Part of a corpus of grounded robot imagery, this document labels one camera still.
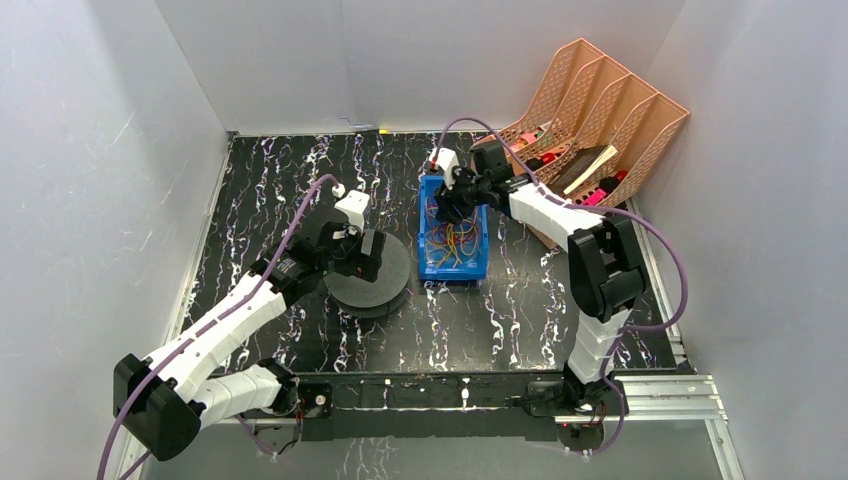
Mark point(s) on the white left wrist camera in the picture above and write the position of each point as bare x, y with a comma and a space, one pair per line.
353, 203

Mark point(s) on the peach desk file organizer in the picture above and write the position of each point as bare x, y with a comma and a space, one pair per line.
588, 99

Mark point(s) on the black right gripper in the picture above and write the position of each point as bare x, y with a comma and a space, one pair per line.
447, 198

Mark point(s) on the black notebook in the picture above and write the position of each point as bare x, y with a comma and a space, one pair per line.
573, 172

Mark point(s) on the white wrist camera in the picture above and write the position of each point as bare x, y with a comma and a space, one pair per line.
444, 160
353, 203

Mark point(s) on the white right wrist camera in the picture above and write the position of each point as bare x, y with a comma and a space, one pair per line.
444, 160

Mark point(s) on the pink marker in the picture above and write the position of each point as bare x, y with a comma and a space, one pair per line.
591, 197

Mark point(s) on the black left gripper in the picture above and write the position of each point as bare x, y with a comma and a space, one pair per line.
370, 250

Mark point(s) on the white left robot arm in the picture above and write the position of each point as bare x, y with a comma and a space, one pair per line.
205, 358

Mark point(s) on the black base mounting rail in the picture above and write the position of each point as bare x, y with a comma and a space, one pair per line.
636, 398

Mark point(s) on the blue plastic bin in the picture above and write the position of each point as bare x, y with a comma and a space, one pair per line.
450, 252

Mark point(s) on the black cable spool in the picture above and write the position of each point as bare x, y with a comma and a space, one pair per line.
385, 295

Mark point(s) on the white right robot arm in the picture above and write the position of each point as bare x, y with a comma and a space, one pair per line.
606, 272

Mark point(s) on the red black marker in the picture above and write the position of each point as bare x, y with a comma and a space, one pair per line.
609, 184

